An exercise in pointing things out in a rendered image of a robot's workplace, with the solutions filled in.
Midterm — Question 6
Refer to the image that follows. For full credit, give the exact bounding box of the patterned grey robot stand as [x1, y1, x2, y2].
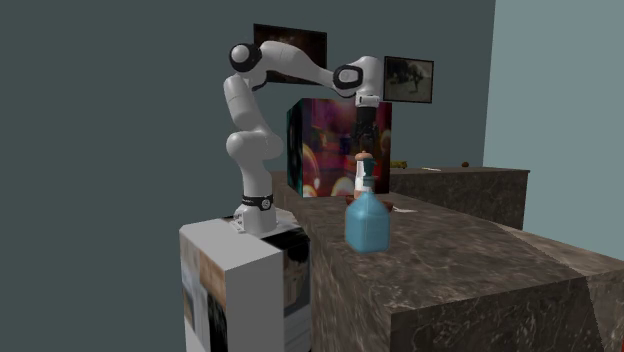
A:
[178, 213, 313, 352]

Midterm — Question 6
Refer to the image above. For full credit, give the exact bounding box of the brown bowl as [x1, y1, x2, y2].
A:
[344, 194, 395, 214]

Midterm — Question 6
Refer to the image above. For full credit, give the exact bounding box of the dark brown wall picture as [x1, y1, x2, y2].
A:
[252, 23, 329, 87]

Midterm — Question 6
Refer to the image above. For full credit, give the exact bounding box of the colourful patterned cube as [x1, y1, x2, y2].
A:
[285, 97, 393, 199]

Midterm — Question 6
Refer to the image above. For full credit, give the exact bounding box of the blue square bottle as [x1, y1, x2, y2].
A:
[344, 158, 392, 254]

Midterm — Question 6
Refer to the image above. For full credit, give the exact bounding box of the grey framed wall picture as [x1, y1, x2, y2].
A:
[382, 55, 435, 105]

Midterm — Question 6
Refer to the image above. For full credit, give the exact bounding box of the white bottle with brown cap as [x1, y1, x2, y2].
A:
[353, 150, 375, 200]

